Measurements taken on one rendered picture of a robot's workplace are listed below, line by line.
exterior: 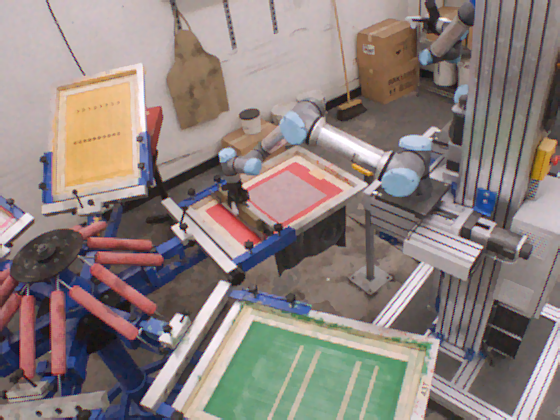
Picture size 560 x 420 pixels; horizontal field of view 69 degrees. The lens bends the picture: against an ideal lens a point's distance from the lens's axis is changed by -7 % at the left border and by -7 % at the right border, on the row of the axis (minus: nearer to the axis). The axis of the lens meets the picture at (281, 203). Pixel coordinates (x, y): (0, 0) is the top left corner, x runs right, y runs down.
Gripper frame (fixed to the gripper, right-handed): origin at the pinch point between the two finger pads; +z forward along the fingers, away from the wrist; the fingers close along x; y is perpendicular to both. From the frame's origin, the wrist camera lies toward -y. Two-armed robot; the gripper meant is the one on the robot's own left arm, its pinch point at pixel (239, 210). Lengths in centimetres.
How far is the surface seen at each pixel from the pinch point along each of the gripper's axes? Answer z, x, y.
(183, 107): 25, 55, -194
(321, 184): 5.5, 45.9, 7.6
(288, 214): 5.5, 18.6, 14.3
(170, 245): -3.1, -38.2, 1.1
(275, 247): 3.6, -0.7, 30.3
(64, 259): -30, -80, 10
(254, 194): 5.5, 15.9, -12.2
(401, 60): 56, 305, -158
